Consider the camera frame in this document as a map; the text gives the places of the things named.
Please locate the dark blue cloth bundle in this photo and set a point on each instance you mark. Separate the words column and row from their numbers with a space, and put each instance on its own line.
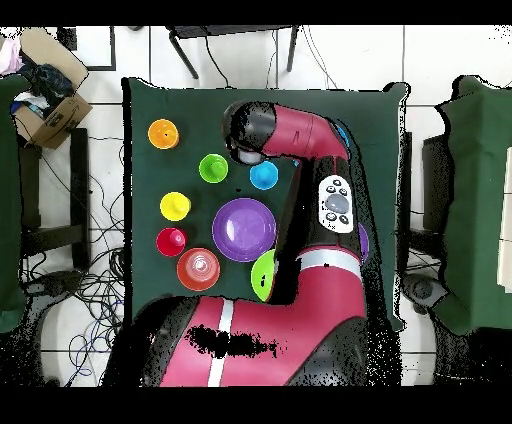
column 52, row 82

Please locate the blue plastic bowl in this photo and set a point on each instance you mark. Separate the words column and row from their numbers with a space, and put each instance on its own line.
column 343, row 135

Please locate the black box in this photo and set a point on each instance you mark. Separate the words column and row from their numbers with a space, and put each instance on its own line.
column 436, row 180

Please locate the black floor frame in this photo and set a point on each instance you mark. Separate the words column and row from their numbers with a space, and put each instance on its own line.
column 112, row 48

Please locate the green plastic bowl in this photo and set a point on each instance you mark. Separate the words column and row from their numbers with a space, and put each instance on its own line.
column 260, row 264

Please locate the dark green tablecloth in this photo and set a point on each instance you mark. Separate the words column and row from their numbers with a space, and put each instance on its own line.
column 180, row 100

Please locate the orange-red plastic bowl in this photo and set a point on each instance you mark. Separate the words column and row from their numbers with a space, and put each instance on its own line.
column 198, row 268

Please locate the shallow purple plastic bowl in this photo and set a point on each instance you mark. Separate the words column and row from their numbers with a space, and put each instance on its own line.
column 244, row 230

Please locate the red plastic cup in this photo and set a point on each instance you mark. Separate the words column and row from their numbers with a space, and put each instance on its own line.
column 171, row 240

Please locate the orange plastic cup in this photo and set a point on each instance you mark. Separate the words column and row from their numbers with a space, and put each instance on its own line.
column 163, row 134

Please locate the pink cloth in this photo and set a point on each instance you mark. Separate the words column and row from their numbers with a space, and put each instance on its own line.
column 10, row 56

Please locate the black bench frame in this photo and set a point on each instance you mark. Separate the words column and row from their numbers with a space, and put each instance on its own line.
column 79, row 180

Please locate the blue plastic cup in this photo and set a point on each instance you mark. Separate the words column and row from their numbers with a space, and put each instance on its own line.
column 264, row 176

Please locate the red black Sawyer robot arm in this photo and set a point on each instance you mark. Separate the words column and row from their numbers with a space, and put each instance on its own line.
column 320, row 304

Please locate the yellow plastic cup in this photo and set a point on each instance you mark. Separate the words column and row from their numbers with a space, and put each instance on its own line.
column 174, row 206

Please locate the green plastic cup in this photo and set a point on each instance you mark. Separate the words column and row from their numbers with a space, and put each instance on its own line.
column 213, row 168

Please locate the green cloth covered table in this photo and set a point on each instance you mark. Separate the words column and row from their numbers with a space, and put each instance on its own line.
column 476, row 200
column 8, row 200

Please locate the open cardboard box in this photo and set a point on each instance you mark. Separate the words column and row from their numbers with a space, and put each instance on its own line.
column 60, row 120

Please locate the grey pedestal foot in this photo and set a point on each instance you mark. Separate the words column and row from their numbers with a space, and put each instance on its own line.
column 422, row 288
column 56, row 282

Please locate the deep purple plastic bowl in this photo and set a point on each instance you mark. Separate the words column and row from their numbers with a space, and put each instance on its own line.
column 363, row 242

